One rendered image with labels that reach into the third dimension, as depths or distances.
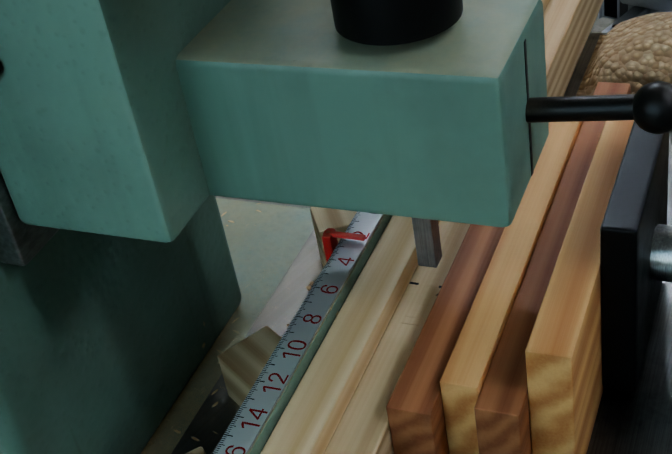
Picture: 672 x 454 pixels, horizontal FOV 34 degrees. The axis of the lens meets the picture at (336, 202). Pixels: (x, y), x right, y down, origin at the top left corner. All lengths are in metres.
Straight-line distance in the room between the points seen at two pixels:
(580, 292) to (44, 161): 0.22
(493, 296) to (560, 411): 0.06
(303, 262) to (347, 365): 0.31
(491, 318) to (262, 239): 0.36
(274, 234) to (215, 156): 0.33
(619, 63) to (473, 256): 0.24
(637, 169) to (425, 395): 0.13
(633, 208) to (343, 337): 0.13
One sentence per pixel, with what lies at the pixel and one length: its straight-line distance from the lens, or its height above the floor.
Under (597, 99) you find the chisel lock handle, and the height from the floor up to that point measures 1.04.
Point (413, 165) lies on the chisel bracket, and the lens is 0.43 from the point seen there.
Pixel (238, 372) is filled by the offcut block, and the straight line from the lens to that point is 0.64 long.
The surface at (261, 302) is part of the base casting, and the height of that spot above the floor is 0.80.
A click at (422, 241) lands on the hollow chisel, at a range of 0.49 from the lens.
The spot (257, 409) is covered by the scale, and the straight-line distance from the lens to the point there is 0.44.
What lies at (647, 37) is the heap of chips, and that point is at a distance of 0.71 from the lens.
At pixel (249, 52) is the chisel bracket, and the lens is 0.44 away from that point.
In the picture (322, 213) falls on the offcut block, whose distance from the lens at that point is 0.73.
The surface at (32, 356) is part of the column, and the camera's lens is 0.55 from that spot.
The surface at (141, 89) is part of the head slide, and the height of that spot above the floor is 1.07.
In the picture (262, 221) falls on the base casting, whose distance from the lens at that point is 0.81.
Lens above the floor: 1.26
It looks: 35 degrees down
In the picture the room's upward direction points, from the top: 11 degrees counter-clockwise
